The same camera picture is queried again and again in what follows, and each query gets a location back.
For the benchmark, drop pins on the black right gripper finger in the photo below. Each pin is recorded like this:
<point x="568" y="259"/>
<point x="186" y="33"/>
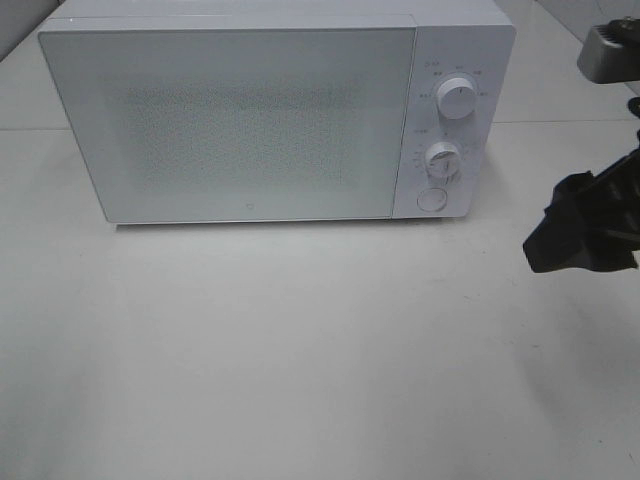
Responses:
<point x="592" y="222"/>

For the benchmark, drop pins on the white round knob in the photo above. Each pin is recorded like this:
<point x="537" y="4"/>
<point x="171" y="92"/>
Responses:
<point x="456" y="97"/>
<point x="442" y="160"/>

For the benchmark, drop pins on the round white door button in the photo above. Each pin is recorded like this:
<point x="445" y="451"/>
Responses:
<point x="432" y="200"/>

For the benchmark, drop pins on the white microwave door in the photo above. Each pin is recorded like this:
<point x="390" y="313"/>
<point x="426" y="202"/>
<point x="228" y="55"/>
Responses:
<point x="178" y="126"/>

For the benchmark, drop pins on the white microwave oven body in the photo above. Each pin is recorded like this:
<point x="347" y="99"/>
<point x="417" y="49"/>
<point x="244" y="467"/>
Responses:
<point x="473" y="38"/>

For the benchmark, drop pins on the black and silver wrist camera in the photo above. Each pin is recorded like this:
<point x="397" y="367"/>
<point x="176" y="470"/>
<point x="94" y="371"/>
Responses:
<point x="610" y="52"/>

